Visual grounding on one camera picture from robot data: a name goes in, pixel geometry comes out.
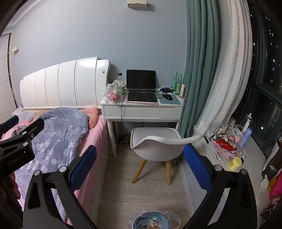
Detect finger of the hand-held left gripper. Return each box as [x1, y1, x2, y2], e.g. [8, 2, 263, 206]
[0, 118, 45, 151]
[0, 115, 19, 135]

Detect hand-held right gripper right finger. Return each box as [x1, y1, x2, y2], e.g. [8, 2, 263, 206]
[183, 143, 258, 229]

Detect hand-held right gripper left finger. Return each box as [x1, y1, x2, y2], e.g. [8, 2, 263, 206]
[23, 145, 98, 229]

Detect bagged round plate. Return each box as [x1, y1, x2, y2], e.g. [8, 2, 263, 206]
[131, 210, 181, 229]

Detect blue printed trash bin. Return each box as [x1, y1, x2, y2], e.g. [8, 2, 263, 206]
[132, 211, 171, 229]

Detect clear plastic bag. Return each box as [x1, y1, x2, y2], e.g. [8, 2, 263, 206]
[103, 80, 122, 103]

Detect person's left hand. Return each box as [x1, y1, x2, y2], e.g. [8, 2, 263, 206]
[0, 173, 21, 206]

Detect pink crumpled cloth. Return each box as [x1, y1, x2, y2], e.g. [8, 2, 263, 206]
[10, 120, 32, 136]

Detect white bedside table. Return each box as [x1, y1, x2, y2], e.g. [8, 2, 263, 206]
[11, 107, 24, 117]

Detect grey striped pillow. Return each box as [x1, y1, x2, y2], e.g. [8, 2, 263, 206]
[16, 111, 37, 121]

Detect tan pillow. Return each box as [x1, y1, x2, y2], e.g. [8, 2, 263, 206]
[33, 110, 52, 118]

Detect grey patterned blanket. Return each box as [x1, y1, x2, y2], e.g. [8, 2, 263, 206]
[13, 107, 90, 223]

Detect pink bed sheet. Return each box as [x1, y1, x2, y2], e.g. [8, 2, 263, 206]
[0, 114, 111, 219]

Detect red bottle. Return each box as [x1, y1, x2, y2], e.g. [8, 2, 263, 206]
[215, 137, 235, 151]

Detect yellow jar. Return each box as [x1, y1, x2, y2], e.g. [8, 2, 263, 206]
[228, 156, 245, 171]

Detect white chair wooden legs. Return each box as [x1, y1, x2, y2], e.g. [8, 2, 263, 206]
[130, 127, 207, 186]

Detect pink quilt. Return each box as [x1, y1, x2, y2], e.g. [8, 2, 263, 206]
[36, 106, 99, 129]

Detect white wardrobe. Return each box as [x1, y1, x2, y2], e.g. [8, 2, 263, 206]
[0, 33, 17, 120]

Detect white window bench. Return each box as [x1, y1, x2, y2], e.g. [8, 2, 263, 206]
[179, 124, 275, 222]

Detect white bed headboard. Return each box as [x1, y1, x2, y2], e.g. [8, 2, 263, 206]
[20, 57, 111, 110]

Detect light blue bottle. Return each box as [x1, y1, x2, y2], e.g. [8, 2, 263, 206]
[238, 128, 252, 148]

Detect blue-grey mouse pad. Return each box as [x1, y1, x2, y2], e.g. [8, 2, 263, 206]
[158, 94, 182, 106]

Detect clear glass pitcher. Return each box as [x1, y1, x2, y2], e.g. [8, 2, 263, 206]
[240, 113, 253, 133]

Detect white desk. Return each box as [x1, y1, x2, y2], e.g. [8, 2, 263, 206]
[100, 86, 184, 157]

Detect pink laptop sleeve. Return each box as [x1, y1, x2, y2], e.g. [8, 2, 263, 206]
[125, 92, 160, 105]

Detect dark bag with pink cloth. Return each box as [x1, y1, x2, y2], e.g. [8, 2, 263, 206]
[259, 151, 282, 217]

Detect clear plastic bottle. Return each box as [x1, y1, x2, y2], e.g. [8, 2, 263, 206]
[116, 73, 126, 97]

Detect black laptop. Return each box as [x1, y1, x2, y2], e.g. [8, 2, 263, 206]
[126, 69, 163, 94]

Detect white sheer curtain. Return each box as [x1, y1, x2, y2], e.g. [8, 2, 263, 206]
[197, 0, 253, 135]

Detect dark window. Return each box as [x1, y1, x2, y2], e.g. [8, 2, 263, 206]
[231, 0, 282, 156]

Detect black floor cables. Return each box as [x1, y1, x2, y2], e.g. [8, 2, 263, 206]
[115, 133, 132, 145]

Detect grey hanging cable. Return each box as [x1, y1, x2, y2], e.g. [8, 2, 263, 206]
[119, 92, 125, 138]

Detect beige wall box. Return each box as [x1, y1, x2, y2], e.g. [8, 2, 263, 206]
[127, 0, 149, 8]

